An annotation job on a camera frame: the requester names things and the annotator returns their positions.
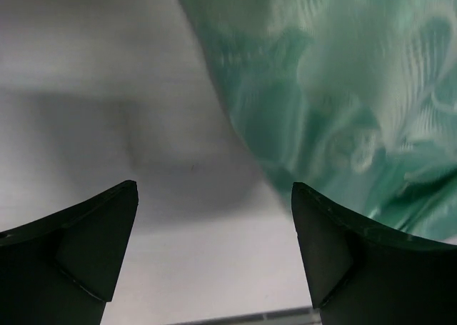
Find blue green satin pillowcase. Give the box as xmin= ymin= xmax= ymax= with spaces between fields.
xmin=179 ymin=0 xmax=456 ymax=241

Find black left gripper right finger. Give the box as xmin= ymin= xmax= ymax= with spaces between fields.
xmin=291 ymin=182 xmax=456 ymax=325

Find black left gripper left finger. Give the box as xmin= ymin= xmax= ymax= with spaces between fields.
xmin=1 ymin=180 xmax=138 ymax=325

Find aluminium front table rail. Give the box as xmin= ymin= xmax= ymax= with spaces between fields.
xmin=195 ymin=306 xmax=321 ymax=325

